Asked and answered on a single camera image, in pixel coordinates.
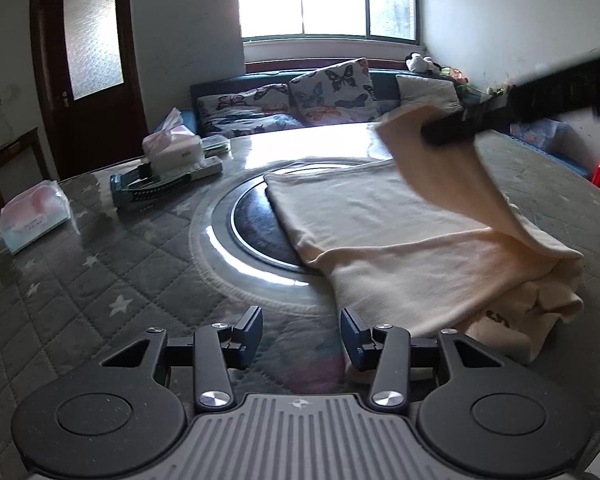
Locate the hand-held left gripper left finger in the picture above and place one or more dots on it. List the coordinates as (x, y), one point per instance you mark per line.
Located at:
(250, 335)

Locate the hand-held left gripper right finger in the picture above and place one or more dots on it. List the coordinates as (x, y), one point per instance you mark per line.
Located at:
(352, 340)

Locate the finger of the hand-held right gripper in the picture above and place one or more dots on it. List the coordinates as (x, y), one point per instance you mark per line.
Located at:
(465, 122)

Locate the cream fleece garment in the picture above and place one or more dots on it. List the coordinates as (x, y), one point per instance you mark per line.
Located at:
(405, 240)

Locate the pink and green toy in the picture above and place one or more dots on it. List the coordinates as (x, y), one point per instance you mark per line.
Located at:
(455, 74)

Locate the grey pillow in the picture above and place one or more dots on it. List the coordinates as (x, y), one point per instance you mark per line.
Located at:
(425, 90)

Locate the black and white plush toy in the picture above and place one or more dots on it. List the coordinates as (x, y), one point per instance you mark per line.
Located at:
(420, 62)

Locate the blue sofa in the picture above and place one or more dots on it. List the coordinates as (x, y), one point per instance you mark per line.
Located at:
(385, 85)

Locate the round black hotplate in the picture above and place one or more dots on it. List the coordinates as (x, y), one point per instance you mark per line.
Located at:
(255, 225)

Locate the butterfly print pillow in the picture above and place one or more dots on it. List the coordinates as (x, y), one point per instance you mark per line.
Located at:
(250, 125)
(330, 90)
(240, 97)

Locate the white remote control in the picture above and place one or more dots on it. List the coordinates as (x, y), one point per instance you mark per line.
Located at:
(205, 167)

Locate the teal plastic tool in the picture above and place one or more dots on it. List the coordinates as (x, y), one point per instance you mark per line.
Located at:
(140, 190)

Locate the window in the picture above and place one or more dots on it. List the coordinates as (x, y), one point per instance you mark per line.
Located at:
(325, 0)

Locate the white tissue box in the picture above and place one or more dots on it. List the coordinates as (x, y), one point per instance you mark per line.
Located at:
(180, 155)

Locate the clear plastic container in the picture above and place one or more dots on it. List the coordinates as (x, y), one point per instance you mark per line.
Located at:
(215, 145)

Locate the pink and blue tissue pack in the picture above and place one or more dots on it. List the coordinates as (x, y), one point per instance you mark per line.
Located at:
(35, 217)

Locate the dark wooden door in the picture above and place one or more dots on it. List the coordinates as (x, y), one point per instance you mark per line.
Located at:
(95, 135)

